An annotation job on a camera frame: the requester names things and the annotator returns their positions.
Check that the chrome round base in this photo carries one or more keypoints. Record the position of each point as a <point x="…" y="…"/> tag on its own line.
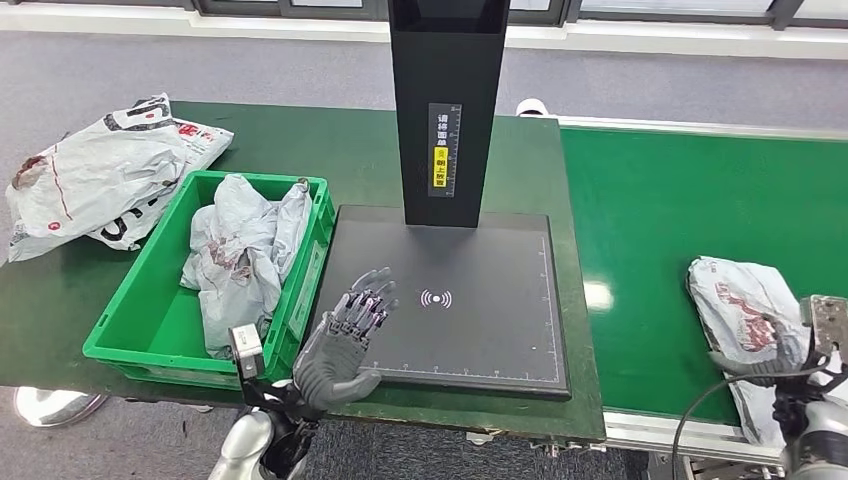
<point x="53" y="405"/>

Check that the dark green table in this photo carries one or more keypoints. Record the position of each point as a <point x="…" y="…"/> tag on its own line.
<point x="331" y="149"/>

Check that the green plastic crate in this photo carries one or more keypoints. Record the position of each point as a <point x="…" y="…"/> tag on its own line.
<point x="152" y="331"/>

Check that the crumpled white bag black print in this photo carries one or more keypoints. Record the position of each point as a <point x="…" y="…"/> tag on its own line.
<point x="93" y="173"/>

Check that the white bag red label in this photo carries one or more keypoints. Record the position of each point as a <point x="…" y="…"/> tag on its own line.
<point x="205" y="137"/>

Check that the white round roller cap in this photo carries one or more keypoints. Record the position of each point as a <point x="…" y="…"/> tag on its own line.
<point x="533" y="106"/>

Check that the grey parcel bag red smear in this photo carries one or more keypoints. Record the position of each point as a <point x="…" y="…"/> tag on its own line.
<point x="232" y="265"/>

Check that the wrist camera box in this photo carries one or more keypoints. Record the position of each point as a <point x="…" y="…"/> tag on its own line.
<point x="246" y="351"/>
<point x="828" y="328"/>

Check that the black inbound scanner machine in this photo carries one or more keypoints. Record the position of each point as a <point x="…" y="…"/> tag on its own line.
<point x="444" y="265"/>

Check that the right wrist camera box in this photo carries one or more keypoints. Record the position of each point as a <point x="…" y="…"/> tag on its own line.
<point x="828" y="328"/>

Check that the yellow black scanner label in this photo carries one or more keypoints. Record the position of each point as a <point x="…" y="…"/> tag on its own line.
<point x="444" y="149"/>

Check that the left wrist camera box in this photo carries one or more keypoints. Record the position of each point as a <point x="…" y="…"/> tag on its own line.
<point x="246" y="351"/>

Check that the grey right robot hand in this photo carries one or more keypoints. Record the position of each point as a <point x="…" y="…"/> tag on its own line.
<point x="782" y="351"/>

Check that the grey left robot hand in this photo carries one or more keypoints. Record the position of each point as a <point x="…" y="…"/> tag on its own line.
<point x="331" y="371"/>

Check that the grey parcel bag red print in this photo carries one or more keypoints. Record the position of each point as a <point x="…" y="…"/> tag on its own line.
<point x="742" y="298"/>

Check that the green conveyor belt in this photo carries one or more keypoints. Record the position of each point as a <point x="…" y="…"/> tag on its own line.
<point x="662" y="218"/>

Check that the plain grey parcel bag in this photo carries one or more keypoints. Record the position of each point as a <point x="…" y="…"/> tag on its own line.
<point x="295" y="218"/>

